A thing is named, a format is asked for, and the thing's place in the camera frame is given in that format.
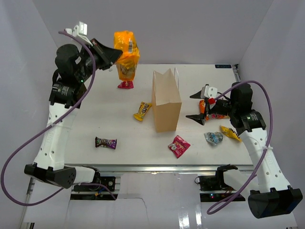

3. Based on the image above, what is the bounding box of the yellow m&m's packet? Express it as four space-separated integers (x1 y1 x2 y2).
133 102 152 121
220 125 242 142

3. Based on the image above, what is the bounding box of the red heart candy packet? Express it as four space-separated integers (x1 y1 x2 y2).
117 81 134 89

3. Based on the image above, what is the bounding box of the blue label right corner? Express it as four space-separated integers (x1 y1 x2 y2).
215 64 232 69

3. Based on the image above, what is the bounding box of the pink candy packet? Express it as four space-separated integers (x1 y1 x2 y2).
168 135 190 158

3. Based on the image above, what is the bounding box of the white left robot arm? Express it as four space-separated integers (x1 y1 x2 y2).
24 39 122 190

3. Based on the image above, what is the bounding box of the brown paper bag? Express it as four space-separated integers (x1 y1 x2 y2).
152 68 182 133

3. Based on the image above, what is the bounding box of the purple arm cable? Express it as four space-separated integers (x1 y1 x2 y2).
206 80 273 215
0 30 117 207

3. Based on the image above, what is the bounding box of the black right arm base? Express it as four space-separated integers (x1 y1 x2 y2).
194 164 238 203

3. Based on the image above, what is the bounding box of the orange mango gummy bag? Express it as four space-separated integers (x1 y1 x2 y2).
113 31 140 81

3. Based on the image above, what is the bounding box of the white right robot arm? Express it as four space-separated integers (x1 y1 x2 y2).
190 80 303 219

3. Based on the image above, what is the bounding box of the yellow M&M's packet right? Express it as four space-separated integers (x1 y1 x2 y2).
220 125 242 142

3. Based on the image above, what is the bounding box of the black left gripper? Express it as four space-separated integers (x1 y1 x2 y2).
76 38 123 83

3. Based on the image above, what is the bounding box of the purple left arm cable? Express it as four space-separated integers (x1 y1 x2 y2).
0 30 117 207

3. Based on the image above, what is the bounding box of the orange white snack bag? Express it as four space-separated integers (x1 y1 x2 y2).
199 100 229 121

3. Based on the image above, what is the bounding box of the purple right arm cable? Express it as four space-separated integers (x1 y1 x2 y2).
206 80 273 215

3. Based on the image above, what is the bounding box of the brown purple M&M's packet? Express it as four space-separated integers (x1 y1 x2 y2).
95 137 117 149

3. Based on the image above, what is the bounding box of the silver blue snack packet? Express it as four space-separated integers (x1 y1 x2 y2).
204 132 223 146

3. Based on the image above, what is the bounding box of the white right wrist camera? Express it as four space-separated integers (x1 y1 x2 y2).
200 84 218 105

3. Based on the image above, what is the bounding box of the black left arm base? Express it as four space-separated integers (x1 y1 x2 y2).
72 176 116 193

